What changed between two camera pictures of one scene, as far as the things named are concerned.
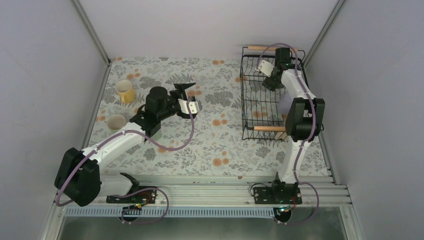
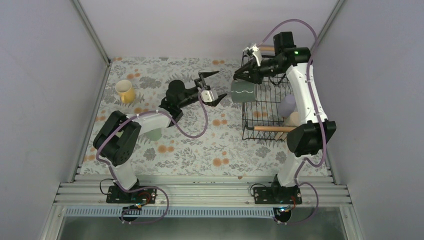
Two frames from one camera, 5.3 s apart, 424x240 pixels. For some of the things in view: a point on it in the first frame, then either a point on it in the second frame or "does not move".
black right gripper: [271, 85] → [255, 77]
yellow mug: [124, 88] does not move
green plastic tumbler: [157, 136] does not move
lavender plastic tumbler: [285, 104] does not move
